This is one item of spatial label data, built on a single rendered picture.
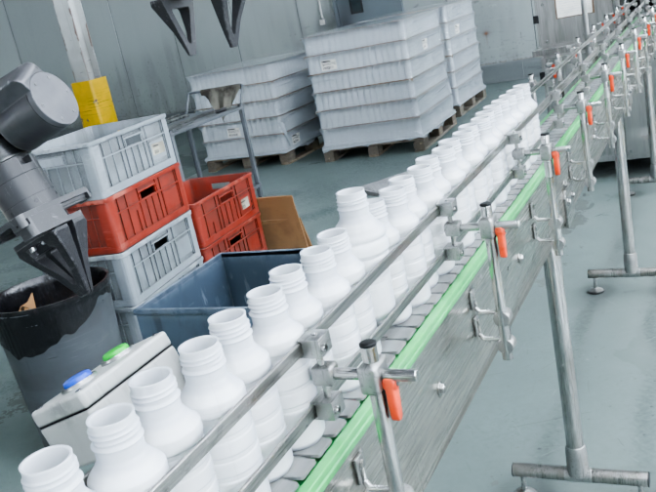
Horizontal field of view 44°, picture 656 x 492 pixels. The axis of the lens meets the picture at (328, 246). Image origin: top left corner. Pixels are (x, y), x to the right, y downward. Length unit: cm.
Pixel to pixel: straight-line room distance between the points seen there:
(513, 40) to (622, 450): 892
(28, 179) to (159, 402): 31
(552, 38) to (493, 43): 581
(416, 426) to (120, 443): 50
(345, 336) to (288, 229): 351
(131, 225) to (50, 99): 251
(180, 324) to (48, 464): 92
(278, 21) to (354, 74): 491
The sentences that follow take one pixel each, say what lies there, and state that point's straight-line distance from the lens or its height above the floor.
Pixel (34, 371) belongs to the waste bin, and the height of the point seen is 41.
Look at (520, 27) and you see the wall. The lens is 1112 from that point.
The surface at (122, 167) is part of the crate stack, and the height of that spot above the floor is 97.
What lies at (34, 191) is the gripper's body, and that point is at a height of 130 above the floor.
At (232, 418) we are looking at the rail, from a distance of 70.
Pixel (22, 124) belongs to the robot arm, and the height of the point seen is 137.
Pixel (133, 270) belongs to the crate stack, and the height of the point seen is 58.
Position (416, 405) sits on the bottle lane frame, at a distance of 103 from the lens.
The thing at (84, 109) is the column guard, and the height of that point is 75.
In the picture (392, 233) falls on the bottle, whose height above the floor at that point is 112.
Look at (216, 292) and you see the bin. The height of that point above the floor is 88.
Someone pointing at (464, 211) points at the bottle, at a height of 106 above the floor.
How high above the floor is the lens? 142
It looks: 16 degrees down
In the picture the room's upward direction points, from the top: 12 degrees counter-clockwise
